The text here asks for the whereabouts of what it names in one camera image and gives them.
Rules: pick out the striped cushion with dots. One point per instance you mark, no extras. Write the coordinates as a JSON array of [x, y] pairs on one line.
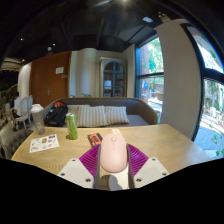
[[116, 115], [71, 109], [92, 116]]

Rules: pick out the brown wooden door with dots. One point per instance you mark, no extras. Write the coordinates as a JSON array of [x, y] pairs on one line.
[[46, 86]]

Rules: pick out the green drink can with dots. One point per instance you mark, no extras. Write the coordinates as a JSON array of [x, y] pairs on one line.
[[71, 128]]

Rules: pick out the grey curved sofa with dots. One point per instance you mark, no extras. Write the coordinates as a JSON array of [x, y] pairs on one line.
[[140, 111]]

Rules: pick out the large dark-framed window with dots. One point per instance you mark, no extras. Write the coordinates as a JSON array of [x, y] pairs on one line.
[[211, 110]]

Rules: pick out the white chair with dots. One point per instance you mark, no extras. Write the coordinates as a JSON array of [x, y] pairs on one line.
[[23, 111]]

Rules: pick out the white sticker sheet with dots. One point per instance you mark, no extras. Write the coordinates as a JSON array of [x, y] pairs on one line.
[[44, 143]]

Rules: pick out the black box with red print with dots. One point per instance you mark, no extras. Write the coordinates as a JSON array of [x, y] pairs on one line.
[[94, 140]]

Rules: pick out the arched glass-door cabinet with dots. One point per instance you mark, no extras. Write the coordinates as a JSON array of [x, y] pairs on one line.
[[113, 78]]

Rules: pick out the paper sign on door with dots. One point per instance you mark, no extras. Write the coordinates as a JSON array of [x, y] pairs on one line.
[[59, 70]]

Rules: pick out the black backpack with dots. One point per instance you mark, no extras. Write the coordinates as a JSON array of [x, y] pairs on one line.
[[56, 115]]

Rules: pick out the pink computer mouse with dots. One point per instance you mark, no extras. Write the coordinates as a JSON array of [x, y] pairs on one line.
[[114, 153]]

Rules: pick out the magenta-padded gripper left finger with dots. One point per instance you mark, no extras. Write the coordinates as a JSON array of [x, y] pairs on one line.
[[78, 171]]

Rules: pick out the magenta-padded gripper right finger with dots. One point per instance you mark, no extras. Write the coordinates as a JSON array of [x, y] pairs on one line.
[[148, 171]]

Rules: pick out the clear shaker bottle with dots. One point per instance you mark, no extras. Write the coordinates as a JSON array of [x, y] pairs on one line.
[[38, 120]]

